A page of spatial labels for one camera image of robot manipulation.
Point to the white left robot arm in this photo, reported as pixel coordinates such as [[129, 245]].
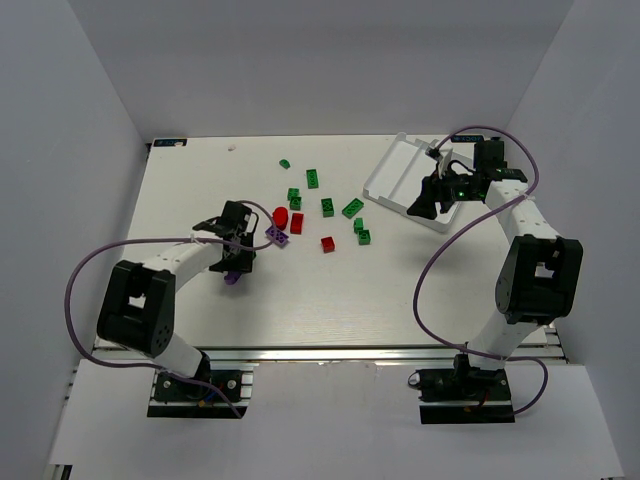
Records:
[[138, 311]]

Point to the green square lego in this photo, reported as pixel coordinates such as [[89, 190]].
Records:
[[358, 225], [364, 237]]

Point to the green lego pair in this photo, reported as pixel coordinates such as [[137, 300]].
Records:
[[294, 198]]

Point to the green long lego tilted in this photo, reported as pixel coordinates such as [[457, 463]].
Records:
[[352, 208]]

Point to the blue table label right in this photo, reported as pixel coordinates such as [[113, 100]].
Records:
[[466, 138]]

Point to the green lego centre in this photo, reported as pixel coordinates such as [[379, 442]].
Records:
[[327, 207]]

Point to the green long lego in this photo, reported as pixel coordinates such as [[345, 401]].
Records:
[[352, 208], [312, 179]]

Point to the blue table label left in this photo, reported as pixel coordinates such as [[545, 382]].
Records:
[[169, 142]]

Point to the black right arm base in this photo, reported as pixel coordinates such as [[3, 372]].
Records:
[[462, 395]]

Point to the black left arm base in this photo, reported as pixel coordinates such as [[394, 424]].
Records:
[[172, 399]]

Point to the purple small lego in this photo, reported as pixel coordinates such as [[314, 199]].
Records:
[[232, 277]]

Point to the purple long lego plate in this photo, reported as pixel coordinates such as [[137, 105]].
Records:
[[277, 236]]

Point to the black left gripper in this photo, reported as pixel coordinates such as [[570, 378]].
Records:
[[237, 259]]

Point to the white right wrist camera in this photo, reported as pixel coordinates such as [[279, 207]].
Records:
[[442, 157]]

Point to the green long lego top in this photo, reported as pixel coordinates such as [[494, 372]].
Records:
[[312, 179]]

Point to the blue table label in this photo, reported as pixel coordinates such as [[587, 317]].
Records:
[[169, 142], [466, 138]]

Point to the red rectangular lego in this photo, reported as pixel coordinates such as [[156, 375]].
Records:
[[296, 223]]

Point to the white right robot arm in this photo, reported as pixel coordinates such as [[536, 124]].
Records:
[[538, 280]]

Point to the white divided tray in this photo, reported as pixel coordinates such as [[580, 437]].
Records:
[[395, 182]]

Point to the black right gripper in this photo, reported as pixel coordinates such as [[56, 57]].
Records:
[[435, 189]]

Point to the red round lego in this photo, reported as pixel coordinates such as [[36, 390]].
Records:
[[281, 217]]

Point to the red square lego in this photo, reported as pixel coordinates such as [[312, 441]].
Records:
[[328, 244]]

